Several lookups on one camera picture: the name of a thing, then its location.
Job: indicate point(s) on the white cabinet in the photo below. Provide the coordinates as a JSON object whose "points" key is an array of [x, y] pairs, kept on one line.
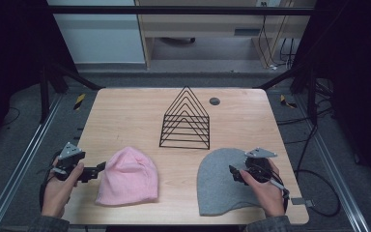
{"points": [[99, 35]]}

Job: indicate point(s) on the black horizontal frame bar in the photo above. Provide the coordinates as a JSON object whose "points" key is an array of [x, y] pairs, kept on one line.
{"points": [[180, 10]]}

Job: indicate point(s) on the dark curtain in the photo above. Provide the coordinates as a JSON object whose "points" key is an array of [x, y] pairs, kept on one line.
{"points": [[9, 64], [357, 80]]}

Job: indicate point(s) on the black frame strut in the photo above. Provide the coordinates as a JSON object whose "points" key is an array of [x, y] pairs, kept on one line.
{"points": [[77, 79], [302, 72]]}

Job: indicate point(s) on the person's left hand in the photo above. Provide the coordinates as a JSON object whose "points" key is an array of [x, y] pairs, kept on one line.
{"points": [[57, 190]]}

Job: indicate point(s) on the grey knit beanie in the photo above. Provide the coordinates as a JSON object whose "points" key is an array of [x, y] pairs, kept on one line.
{"points": [[219, 183]]}

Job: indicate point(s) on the pink knit beanie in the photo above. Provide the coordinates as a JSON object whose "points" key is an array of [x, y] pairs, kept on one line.
{"points": [[129, 177]]}

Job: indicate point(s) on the yellow black tape strip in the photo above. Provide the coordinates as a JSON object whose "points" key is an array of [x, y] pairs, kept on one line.
{"points": [[79, 101], [286, 101]]}

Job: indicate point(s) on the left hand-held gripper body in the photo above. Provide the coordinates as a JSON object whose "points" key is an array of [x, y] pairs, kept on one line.
{"points": [[68, 158]]}

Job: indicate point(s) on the grey round table grommet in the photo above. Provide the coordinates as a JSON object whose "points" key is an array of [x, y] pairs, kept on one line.
{"points": [[214, 101]]}

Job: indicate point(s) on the aluminium rail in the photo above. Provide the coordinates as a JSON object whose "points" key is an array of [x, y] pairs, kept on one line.
{"points": [[22, 158], [335, 161]]}

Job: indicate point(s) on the person's right hand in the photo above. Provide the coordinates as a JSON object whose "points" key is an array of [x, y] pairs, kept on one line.
{"points": [[265, 195]]}

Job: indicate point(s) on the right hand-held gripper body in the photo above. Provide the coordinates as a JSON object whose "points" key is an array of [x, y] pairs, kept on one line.
{"points": [[260, 166]]}

